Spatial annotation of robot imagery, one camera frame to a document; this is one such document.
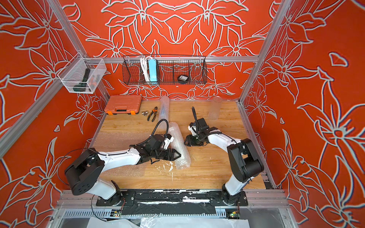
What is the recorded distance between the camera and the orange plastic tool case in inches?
42.9

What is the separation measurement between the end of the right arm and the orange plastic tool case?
0.52m

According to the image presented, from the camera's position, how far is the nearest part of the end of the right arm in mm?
680
